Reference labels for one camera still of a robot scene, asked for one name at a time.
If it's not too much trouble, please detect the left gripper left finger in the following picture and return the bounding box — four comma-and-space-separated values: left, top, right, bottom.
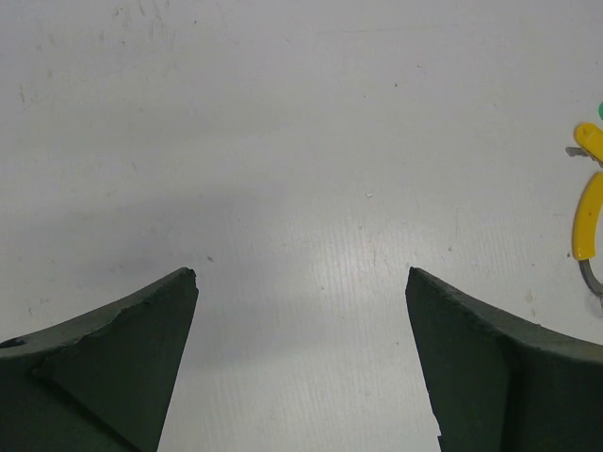
1, 267, 199, 451

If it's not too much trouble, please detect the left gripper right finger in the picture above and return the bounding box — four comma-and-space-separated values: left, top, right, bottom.
405, 267, 602, 451

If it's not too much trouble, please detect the metal keyring with yellow handle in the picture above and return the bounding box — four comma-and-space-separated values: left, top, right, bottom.
572, 172, 602, 298

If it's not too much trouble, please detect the yellow tag key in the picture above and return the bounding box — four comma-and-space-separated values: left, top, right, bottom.
565, 122, 603, 166

